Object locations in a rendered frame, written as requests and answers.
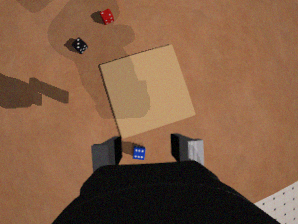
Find red die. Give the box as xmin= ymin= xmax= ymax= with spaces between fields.
xmin=100 ymin=9 xmax=114 ymax=25

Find tan flat mat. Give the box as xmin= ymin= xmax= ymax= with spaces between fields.
xmin=100 ymin=44 xmax=196 ymax=139

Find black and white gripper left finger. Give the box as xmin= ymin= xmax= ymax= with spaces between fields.
xmin=91 ymin=136 xmax=122 ymax=172

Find blue die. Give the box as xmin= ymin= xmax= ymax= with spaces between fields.
xmin=133 ymin=146 xmax=146 ymax=160

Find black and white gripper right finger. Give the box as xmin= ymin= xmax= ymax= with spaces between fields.
xmin=170 ymin=133 xmax=204 ymax=166

